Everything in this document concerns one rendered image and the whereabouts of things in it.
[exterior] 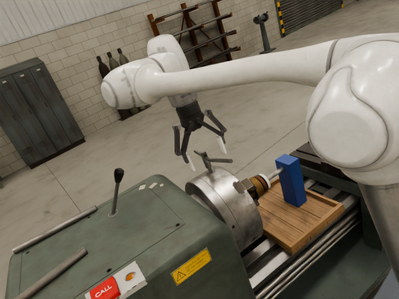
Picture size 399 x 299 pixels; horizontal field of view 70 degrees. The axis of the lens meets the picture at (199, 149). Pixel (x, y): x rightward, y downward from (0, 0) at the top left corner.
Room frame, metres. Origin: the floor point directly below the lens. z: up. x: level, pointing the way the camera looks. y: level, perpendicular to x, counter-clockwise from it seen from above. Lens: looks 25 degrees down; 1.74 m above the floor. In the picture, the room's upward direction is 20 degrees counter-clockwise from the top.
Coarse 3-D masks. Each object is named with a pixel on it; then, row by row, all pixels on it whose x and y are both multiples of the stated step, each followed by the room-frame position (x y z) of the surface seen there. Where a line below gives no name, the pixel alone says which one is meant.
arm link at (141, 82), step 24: (312, 48) 0.56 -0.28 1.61; (120, 72) 0.74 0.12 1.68; (144, 72) 0.72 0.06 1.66; (192, 72) 0.67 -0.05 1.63; (216, 72) 0.65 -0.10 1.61; (240, 72) 0.63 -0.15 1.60; (264, 72) 0.62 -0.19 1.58; (288, 72) 0.58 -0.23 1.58; (312, 72) 0.54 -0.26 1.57; (120, 96) 0.71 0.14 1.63; (144, 96) 0.72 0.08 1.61
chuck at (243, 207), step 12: (216, 168) 0.90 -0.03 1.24; (204, 180) 0.85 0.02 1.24; (216, 180) 0.83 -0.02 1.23; (228, 180) 0.82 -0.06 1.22; (228, 192) 0.78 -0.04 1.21; (228, 204) 0.75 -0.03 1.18; (240, 204) 0.75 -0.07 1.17; (252, 204) 0.76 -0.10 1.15; (240, 216) 0.73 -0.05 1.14; (252, 216) 0.74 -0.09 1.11; (240, 228) 0.71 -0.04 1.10; (252, 228) 0.73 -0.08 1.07
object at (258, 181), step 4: (256, 176) 0.94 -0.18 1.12; (260, 176) 0.94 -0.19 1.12; (252, 180) 0.92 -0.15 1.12; (256, 180) 0.92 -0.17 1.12; (260, 180) 0.92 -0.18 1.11; (264, 180) 0.92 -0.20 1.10; (256, 184) 0.90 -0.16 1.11; (260, 184) 0.90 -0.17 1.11; (264, 184) 0.91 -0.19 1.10; (260, 188) 0.89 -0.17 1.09; (264, 188) 0.91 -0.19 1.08; (256, 192) 0.88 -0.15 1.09; (260, 192) 0.89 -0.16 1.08; (264, 192) 0.91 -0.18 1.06; (252, 196) 0.89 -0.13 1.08; (256, 196) 0.89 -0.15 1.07; (260, 196) 0.90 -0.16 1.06
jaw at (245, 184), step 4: (244, 180) 0.83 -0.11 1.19; (248, 180) 0.83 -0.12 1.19; (236, 184) 0.81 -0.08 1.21; (240, 184) 0.81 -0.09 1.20; (244, 184) 0.82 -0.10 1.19; (248, 184) 0.82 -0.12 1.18; (252, 184) 0.89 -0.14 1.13; (236, 188) 0.80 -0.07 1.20; (240, 188) 0.80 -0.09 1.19; (244, 188) 0.80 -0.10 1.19; (248, 188) 0.81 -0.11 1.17; (252, 188) 0.85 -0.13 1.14; (256, 188) 0.87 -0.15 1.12; (240, 192) 0.78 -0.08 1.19; (248, 192) 0.84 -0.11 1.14; (252, 192) 0.88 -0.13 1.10
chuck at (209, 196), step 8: (192, 184) 0.86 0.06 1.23; (200, 184) 0.84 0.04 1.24; (192, 192) 0.89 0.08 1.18; (200, 192) 0.82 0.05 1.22; (208, 192) 0.79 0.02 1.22; (216, 192) 0.79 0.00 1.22; (208, 200) 0.78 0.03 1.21; (216, 200) 0.76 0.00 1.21; (216, 208) 0.74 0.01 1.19; (224, 208) 0.74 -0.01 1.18; (216, 216) 0.76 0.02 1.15; (224, 216) 0.72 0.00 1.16; (232, 216) 0.73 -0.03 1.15; (232, 224) 0.71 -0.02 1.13; (232, 232) 0.70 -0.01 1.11; (240, 232) 0.71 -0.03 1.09; (240, 240) 0.71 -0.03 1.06; (240, 248) 0.72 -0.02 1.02
